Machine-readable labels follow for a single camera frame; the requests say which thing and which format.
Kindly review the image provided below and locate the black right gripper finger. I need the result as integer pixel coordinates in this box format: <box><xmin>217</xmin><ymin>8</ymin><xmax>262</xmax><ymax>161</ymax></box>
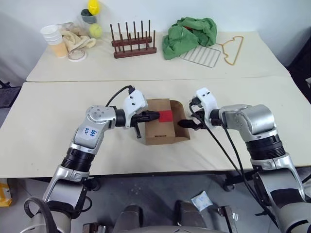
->
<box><xmin>177</xmin><ymin>119</ymin><xmax>198</xmax><ymax>128</ymax></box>

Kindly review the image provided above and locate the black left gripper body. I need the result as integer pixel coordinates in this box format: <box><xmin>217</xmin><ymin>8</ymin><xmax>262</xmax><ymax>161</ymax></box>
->
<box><xmin>130</xmin><ymin>110</ymin><xmax>148</xmax><ymax>129</ymax></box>

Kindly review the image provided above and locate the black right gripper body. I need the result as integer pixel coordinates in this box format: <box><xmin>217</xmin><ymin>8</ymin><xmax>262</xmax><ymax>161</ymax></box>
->
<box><xmin>189</xmin><ymin>109</ymin><xmax>207</xmax><ymax>129</ymax></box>

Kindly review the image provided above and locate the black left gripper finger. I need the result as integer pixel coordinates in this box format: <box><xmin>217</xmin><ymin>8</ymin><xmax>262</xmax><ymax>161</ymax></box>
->
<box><xmin>145</xmin><ymin>110</ymin><xmax>160</xmax><ymax>121</ymax></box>
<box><xmin>132</xmin><ymin>121</ymin><xmax>142</xmax><ymax>140</ymax></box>

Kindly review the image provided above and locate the cardboard box with red tape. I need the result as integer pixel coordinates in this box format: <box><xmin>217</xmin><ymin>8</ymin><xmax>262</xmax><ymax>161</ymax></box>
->
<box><xmin>144</xmin><ymin>98</ymin><xmax>191</xmax><ymax>146</ymax></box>

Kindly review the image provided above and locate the dark wooden peg rack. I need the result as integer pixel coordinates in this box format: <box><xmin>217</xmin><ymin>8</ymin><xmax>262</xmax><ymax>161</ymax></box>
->
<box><xmin>109</xmin><ymin>20</ymin><xmax>157</xmax><ymax>60</ymax></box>

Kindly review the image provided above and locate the black table leg with caster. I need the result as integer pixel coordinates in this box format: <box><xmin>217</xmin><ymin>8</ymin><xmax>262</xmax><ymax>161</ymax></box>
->
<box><xmin>223</xmin><ymin>169</ymin><xmax>256</xmax><ymax>193</ymax></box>
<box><xmin>84</xmin><ymin>175</ymin><xmax>103</xmax><ymax>193</ymax></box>

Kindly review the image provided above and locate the small white sachet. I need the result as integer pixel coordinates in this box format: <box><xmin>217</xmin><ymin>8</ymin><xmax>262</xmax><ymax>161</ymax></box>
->
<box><xmin>190</xmin><ymin>190</ymin><xmax>212</xmax><ymax>213</ymax></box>

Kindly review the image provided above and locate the crumpled green cloth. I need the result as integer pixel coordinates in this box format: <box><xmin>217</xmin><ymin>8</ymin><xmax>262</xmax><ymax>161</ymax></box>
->
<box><xmin>162</xmin><ymin>16</ymin><xmax>218</xmax><ymax>61</ymax></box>

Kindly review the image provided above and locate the dark grey rounded shape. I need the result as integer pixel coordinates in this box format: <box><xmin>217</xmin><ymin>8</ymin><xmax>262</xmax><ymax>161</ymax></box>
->
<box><xmin>118</xmin><ymin>204</ymin><xmax>144</xmax><ymax>229</ymax></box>
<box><xmin>174</xmin><ymin>200</ymin><xmax>207</xmax><ymax>229</ymax></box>

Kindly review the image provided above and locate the white tape roll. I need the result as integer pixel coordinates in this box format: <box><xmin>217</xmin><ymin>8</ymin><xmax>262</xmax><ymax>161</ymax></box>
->
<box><xmin>67</xmin><ymin>49</ymin><xmax>87</xmax><ymax>63</ymax></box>

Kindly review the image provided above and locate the yellow-green tennis ball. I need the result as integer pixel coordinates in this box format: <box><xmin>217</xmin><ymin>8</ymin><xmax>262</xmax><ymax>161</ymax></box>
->
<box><xmin>88</xmin><ymin>24</ymin><xmax>103</xmax><ymax>38</ymax></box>

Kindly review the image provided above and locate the grey robot torso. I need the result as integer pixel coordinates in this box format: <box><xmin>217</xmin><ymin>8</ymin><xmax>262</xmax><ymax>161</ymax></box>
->
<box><xmin>106</xmin><ymin>224</ymin><xmax>232</xmax><ymax>233</ymax></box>

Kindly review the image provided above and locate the beige crumpled towel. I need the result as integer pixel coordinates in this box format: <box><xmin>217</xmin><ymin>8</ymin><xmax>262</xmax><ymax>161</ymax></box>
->
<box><xmin>59</xmin><ymin>22</ymin><xmax>98</xmax><ymax>52</ymax></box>

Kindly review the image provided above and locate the beige paper cup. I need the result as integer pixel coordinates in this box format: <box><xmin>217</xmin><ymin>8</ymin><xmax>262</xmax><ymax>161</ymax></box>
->
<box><xmin>50</xmin><ymin>40</ymin><xmax>69</xmax><ymax>59</ymax></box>

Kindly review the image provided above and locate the clear plastic tube container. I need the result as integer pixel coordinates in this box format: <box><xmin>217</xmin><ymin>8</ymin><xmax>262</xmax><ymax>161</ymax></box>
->
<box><xmin>78</xmin><ymin>9</ymin><xmax>103</xmax><ymax>40</ymax></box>

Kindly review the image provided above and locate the black furniture piece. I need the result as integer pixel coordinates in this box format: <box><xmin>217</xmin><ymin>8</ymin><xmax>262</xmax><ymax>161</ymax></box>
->
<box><xmin>286</xmin><ymin>43</ymin><xmax>311</xmax><ymax>108</ymax></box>

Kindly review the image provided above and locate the yellow ball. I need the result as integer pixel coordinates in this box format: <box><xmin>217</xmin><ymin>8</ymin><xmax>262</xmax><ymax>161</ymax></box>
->
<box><xmin>87</xmin><ymin>0</ymin><xmax>101</xmax><ymax>15</ymax></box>

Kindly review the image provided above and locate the stack of white paper cups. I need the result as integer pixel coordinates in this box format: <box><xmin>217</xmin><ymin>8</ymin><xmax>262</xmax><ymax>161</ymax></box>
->
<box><xmin>39</xmin><ymin>24</ymin><xmax>62</xmax><ymax>46</ymax></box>

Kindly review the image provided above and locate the dark grey floor mat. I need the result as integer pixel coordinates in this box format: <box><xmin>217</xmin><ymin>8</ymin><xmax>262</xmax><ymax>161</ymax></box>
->
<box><xmin>0</xmin><ymin>86</ymin><xmax>21</xmax><ymax>109</ymax></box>

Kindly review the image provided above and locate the yellow and white bag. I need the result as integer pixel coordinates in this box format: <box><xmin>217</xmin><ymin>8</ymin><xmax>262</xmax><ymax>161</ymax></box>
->
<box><xmin>0</xmin><ymin>183</ymin><xmax>13</xmax><ymax>209</ymax></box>

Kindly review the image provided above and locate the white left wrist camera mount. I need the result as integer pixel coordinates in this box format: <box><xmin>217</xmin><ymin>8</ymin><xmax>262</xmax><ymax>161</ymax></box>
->
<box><xmin>122</xmin><ymin>89</ymin><xmax>149</xmax><ymax>129</ymax></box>

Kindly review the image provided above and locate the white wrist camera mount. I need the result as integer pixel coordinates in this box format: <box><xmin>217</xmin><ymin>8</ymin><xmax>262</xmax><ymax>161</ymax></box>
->
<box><xmin>195</xmin><ymin>87</ymin><xmax>220</xmax><ymax>122</ymax></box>
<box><xmin>122</xmin><ymin>89</ymin><xmax>149</xmax><ymax>129</ymax></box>

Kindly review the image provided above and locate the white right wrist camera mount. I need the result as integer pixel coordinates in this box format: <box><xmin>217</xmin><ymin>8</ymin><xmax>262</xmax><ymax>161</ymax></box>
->
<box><xmin>195</xmin><ymin>87</ymin><xmax>220</xmax><ymax>122</ymax></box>

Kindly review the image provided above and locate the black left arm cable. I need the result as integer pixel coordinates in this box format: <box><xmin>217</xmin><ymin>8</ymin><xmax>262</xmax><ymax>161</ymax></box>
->
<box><xmin>105</xmin><ymin>85</ymin><xmax>136</xmax><ymax>108</ymax></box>

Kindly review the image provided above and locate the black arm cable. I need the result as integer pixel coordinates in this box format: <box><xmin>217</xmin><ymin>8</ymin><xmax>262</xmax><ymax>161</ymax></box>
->
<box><xmin>222</xmin><ymin>122</ymin><xmax>270</xmax><ymax>217</ymax></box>
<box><xmin>188</xmin><ymin>97</ymin><xmax>282</xmax><ymax>233</ymax></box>
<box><xmin>105</xmin><ymin>85</ymin><xmax>136</xmax><ymax>108</ymax></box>

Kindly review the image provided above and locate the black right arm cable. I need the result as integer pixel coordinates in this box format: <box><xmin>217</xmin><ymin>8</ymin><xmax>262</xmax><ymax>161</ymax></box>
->
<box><xmin>222</xmin><ymin>122</ymin><xmax>270</xmax><ymax>217</ymax></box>
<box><xmin>188</xmin><ymin>97</ymin><xmax>282</xmax><ymax>233</ymax></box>

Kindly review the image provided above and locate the metal wire rack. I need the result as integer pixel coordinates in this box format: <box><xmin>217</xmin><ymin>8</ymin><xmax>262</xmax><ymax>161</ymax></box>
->
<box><xmin>179</xmin><ymin>46</ymin><xmax>222</xmax><ymax>69</ymax></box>

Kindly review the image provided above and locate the gold wire clothes hanger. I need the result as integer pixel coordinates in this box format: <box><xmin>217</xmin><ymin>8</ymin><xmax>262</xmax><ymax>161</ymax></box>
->
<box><xmin>218</xmin><ymin>35</ymin><xmax>244</xmax><ymax>67</ymax></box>

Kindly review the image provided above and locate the dark metal bracket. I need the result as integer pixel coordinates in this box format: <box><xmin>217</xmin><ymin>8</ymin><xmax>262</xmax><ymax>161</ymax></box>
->
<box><xmin>217</xmin><ymin>205</ymin><xmax>241</xmax><ymax>228</ymax></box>

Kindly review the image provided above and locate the thick black cable loop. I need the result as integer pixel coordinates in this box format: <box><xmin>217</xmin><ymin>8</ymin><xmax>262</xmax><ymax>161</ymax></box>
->
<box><xmin>23</xmin><ymin>196</ymin><xmax>54</xmax><ymax>233</ymax></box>

